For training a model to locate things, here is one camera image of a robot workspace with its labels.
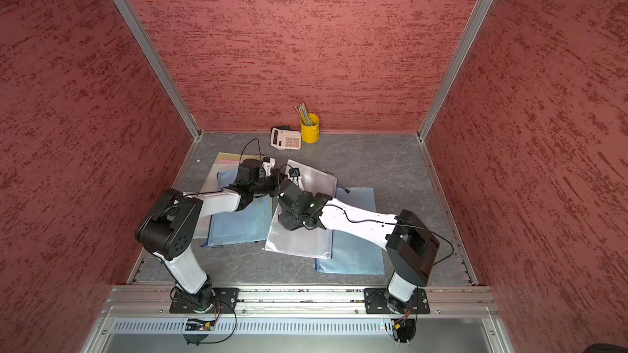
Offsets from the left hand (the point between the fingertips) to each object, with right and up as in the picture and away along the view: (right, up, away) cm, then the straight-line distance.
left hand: (295, 181), depth 91 cm
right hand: (-1, -8, -7) cm, 10 cm away
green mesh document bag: (-38, -2, +11) cm, 39 cm away
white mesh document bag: (+8, -22, -5) cm, 23 cm away
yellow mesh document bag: (-34, +9, +19) cm, 40 cm away
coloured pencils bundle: (+1, +31, +18) cm, 36 cm away
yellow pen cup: (+5, +20, +23) cm, 31 cm away
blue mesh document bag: (+20, -25, -7) cm, 33 cm away
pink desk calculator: (-9, +19, +26) cm, 34 cm away
